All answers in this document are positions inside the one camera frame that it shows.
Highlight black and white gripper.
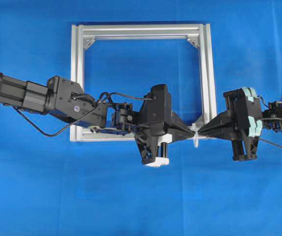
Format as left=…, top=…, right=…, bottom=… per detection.
left=199, top=87, right=263, bottom=161

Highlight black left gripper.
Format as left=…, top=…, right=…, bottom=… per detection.
left=134, top=112, right=195, bottom=167

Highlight thin black wire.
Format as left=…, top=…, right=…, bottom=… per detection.
left=196, top=134, right=282, bottom=154

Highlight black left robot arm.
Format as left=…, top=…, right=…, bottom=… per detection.
left=0, top=73, right=195, bottom=167

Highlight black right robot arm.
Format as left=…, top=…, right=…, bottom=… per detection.
left=198, top=87, right=282, bottom=161

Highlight white zip tie loop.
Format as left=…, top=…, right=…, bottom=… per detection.
left=189, top=122, right=207, bottom=148

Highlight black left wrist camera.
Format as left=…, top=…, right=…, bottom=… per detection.
left=139, top=84, right=172, bottom=125

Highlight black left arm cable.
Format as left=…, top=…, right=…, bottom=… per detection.
left=13, top=92, right=156, bottom=138

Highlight square aluminium extrusion frame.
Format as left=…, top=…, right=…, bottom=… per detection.
left=71, top=24, right=218, bottom=129

